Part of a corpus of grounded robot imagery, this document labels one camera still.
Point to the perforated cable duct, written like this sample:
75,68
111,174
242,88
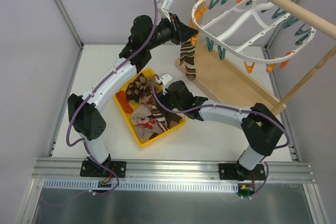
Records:
93,184

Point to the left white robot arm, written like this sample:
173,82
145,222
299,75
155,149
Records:
84,111

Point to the brown argyle sock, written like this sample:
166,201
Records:
139,90

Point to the beige sock with red pattern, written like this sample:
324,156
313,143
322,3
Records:
142,121

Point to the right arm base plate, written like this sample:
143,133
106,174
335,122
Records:
227,171

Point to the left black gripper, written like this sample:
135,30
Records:
178,30

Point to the white round clip hanger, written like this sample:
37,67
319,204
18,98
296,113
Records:
236,27

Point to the brown white striped sock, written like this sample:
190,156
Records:
187,59

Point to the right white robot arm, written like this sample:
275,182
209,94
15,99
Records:
260,127

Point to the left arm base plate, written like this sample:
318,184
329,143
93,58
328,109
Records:
90,169

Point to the green circuit board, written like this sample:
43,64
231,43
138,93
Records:
245,191

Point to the teal clothes peg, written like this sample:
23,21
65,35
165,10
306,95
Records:
221,52
209,43

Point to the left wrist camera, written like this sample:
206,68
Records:
163,7

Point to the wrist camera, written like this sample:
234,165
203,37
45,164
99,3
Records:
163,7
166,79

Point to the aluminium mounting rail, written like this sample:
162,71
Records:
190,171

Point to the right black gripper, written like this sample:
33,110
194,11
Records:
165,100

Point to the wooden hanger stand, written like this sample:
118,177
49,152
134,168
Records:
228,82

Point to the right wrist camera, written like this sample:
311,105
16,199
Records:
166,79

